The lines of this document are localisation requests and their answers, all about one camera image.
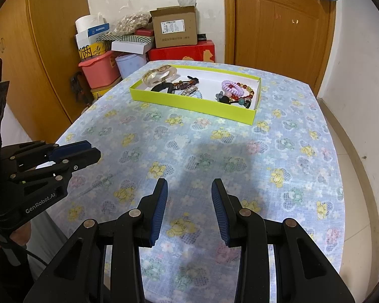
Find person's left hand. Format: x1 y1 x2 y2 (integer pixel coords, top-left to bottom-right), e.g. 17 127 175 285
0 222 32 249

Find wooden wardrobe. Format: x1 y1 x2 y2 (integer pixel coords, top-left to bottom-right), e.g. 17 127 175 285
0 0 91 146

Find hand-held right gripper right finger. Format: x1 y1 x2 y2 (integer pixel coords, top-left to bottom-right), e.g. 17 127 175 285
211 178 356 303

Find clear bag of nuts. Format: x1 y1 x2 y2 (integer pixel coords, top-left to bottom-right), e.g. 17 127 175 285
113 13 152 35

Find yellow tin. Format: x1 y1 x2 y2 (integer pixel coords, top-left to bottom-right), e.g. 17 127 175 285
90 83 121 103

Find yellow printed box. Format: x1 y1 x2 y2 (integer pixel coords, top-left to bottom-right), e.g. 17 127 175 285
78 42 110 61

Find silver blue hair clip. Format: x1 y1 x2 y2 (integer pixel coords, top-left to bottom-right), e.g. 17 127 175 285
180 87 206 100

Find white flat box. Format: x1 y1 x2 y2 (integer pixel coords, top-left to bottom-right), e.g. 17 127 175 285
111 40 149 55

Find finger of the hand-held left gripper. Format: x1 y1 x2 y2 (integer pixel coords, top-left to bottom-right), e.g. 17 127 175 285
8 148 102 198
2 140 92 165

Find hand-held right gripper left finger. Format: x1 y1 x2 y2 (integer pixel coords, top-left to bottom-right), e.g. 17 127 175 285
23 178 169 303

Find light blue bucket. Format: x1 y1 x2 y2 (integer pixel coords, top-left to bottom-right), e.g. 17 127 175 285
115 53 149 79

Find dark brown bag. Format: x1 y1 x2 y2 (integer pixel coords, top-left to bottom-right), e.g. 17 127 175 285
70 71 94 103

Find black wristband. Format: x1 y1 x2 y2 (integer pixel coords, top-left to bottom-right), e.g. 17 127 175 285
150 82 178 95

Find multicolour bead bracelet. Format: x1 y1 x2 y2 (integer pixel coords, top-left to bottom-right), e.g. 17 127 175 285
235 83 256 100

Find white paper roll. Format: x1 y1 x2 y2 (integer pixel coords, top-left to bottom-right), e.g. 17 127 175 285
75 15 106 35

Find brown beaded hair clip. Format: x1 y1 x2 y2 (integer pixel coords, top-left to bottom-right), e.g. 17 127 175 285
173 75 200 91

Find wooden door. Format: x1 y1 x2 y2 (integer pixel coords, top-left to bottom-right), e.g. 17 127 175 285
223 0 337 96

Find red box with gold figures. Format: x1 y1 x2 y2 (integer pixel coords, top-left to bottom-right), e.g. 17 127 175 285
147 40 216 63

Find pink plastic bin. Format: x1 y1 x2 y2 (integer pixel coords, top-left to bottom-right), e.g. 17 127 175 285
79 50 121 89

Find open cardboard box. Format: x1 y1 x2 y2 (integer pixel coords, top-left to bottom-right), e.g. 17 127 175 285
150 5 199 49

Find green striped box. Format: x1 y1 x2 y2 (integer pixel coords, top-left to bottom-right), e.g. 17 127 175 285
121 34 155 45

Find yellow-green shallow box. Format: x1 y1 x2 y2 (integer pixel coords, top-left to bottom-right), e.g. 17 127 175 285
129 64 262 125

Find purple spiral hair tie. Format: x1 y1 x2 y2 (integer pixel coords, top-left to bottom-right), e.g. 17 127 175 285
221 80 241 97

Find person's left forearm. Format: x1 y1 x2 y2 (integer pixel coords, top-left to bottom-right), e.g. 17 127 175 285
0 240 35 303

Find white box with blue label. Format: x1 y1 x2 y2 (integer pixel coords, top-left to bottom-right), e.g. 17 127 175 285
75 23 111 51

